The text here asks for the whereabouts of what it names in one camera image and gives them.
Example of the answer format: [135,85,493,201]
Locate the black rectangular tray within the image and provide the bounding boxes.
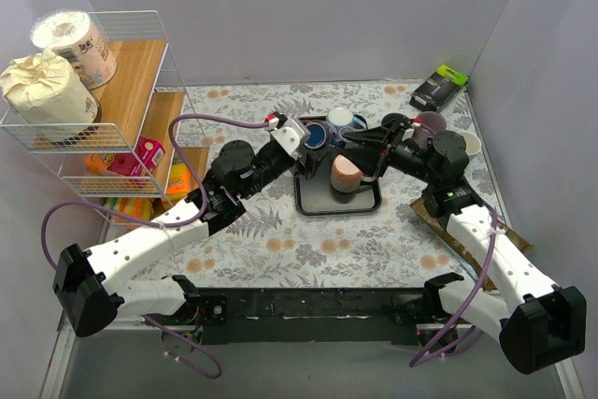
[293,144,382,216]

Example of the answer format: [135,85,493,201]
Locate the orange snack packet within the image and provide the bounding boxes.
[84,152,116,175]

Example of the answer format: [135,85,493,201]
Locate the purple cable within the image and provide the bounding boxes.
[408,205,500,367]
[40,113,272,379]

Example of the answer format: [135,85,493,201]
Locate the cream wrapped paper roll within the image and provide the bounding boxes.
[1,50,101,142]

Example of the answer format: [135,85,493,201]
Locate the light blue faceted mug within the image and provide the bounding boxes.
[458,131,482,158]

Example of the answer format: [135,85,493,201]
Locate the yellow orange snack bag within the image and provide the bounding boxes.
[166,162,192,203]

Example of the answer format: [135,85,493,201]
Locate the white wire shelf rack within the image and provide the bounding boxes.
[1,11,186,206]

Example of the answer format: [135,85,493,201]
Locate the grey-blue faceted mug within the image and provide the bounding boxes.
[337,126,359,147]

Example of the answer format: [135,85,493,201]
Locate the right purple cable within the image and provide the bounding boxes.
[408,205,500,367]

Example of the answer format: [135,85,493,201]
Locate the purple mug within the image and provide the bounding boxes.
[412,111,447,149]

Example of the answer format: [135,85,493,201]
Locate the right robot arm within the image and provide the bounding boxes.
[343,114,587,375]

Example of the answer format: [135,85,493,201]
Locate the floral table mat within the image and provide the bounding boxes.
[138,80,471,288]

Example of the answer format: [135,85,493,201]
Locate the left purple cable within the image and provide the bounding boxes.
[40,113,272,379]

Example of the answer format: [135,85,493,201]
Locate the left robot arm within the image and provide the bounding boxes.
[52,140,320,337]

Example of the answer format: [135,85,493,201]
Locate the pink mug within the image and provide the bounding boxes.
[330,155,376,193]

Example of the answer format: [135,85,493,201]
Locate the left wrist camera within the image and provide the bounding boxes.
[264,112,311,161]

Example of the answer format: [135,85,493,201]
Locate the blue mug white base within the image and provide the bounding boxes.
[325,107,367,136]

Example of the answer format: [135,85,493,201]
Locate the pink snack box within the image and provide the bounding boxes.
[107,136,165,178]

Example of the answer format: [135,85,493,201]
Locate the brown coffee bag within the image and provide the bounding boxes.
[410,197,533,279]

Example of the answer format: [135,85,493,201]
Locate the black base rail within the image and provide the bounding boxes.
[69,284,505,347]

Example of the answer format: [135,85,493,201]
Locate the small dark blue mug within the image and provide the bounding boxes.
[305,121,333,150]

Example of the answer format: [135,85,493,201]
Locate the black green box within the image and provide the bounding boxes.
[409,64,468,112]

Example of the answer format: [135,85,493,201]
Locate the colourful sponge pack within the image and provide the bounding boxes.
[100,197,154,221]

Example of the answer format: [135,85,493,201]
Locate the white toilet paper roll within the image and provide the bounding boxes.
[30,10,117,89]

